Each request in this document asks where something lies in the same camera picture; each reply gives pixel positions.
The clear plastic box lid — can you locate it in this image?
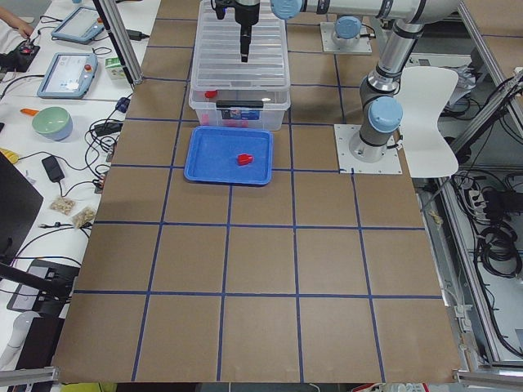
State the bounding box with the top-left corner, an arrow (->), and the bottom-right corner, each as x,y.
190,1 -> 290,91

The aluminium frame post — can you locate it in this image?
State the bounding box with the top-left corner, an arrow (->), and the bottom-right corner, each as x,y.
93,0 -> 143,87

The green bowl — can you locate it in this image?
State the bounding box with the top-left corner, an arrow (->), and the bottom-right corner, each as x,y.
32,106 -> 73,141

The blue plastic tray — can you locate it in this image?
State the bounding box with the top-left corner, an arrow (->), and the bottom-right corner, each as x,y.
184,126 -> 274,186

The clear plastic storage box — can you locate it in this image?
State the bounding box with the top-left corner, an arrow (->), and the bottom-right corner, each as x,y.
189,84 -> 291,131

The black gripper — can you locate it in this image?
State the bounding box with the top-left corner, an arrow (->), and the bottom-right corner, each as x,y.
235,3 -> 260,63

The green white carton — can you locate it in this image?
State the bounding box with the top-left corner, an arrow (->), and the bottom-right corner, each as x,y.
104,57 -> 127,80

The blue teach pendant near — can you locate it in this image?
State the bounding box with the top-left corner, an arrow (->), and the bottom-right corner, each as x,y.
37,52 -> 98,99

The white chair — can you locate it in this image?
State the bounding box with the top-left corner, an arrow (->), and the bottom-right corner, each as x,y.
396,66 -> 458,178

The red block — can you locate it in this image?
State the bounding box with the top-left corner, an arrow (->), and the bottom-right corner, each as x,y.
236,154 -> 254,166

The blue teach pendant far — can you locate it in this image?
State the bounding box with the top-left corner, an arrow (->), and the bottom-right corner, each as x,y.
51,7 -> 105,45

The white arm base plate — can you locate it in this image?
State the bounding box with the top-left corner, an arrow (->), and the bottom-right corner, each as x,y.
333,124 -> 402,175
320,22 -> 372,56

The black power adapter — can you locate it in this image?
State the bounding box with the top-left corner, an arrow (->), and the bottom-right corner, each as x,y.
42,155 -> 65,183

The black box latch handle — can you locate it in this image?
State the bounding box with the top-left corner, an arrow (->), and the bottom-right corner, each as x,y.
215,100 -> 264,109

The blue teach pendant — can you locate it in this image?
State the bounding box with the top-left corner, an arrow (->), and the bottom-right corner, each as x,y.
37,52 -> 98,99
51,7 -> 105,45

